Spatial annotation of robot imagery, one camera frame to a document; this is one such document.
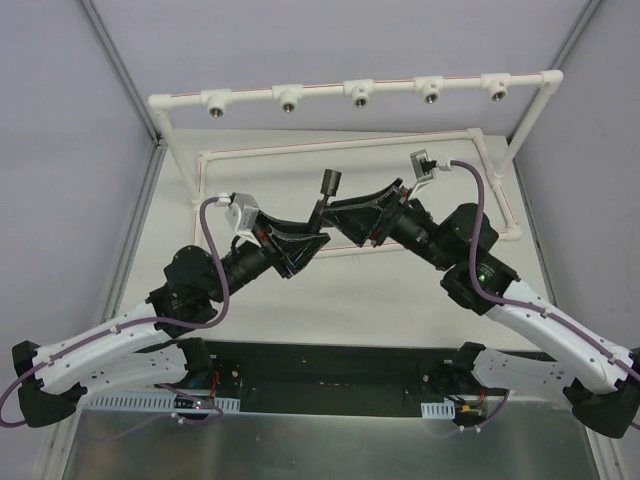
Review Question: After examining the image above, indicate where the black L-shaped faucet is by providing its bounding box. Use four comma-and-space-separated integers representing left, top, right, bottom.
308, 198, 329, 234

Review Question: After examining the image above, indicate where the black faucet valve handle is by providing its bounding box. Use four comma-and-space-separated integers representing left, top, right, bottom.
320, 169, 342, 201

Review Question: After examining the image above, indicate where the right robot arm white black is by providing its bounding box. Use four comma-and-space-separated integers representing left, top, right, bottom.
322, 180, 639, 439

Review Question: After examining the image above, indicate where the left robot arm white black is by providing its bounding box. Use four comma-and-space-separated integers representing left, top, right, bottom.
8, 212, 330, 428

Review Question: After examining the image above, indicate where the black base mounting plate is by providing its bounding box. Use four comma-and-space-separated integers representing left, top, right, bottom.
174, 340, 505, 418

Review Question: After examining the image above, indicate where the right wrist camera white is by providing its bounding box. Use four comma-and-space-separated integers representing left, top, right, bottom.
409, 150, 437, 199

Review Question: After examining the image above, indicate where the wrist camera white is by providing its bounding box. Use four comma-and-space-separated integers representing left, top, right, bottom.
214, 193, 260, 245
409, 150, 437, 199

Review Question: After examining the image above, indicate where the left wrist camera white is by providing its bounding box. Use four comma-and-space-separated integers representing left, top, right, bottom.
214, 193, 260, 245

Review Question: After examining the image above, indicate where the left aluminium frame post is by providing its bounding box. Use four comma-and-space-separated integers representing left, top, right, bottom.
76, 0, 166, 324

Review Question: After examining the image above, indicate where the aluminium frame post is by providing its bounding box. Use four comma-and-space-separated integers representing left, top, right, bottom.
76, 0, 166, 324
504, 0, 609, 141

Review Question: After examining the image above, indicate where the white PVC pipe frame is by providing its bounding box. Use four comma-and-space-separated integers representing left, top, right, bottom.
143, 70, 563, 253

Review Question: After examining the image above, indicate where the left white cable duct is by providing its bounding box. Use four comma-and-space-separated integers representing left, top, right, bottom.
84, 392, 216, 415

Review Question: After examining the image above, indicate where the white cable duct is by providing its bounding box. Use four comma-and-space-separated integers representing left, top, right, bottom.
420, 400, 456, 420
84, 392, 216, 415

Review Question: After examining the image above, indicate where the right white cable duct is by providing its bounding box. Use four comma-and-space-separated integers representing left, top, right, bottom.
420, 400, 456, 420

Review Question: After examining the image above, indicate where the right aluminium frame post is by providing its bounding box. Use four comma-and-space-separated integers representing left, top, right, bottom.
504, 0, 609, 141

